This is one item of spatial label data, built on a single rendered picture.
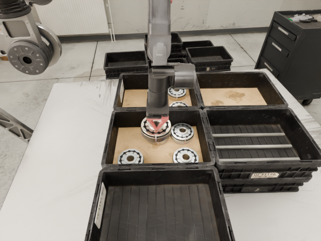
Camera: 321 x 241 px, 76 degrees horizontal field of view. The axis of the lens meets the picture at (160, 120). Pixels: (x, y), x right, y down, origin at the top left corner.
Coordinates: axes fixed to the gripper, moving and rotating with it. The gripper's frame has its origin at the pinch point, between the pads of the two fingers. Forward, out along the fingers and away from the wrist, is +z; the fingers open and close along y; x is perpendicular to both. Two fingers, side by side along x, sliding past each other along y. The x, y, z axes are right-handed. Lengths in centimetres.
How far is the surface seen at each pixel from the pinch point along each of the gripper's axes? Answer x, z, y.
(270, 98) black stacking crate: -59, 15, 34
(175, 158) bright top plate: -8.0, 18.5, -1.6
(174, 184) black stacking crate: -7.2, 21.0, -11.3
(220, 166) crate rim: -22.6, 11.2, -9.3
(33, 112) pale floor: 133, 113, 120
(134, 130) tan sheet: 9.5, 22.5, 16.4
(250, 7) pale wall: -162, 60, 337
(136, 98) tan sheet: 10.2, 22.9, 39.9
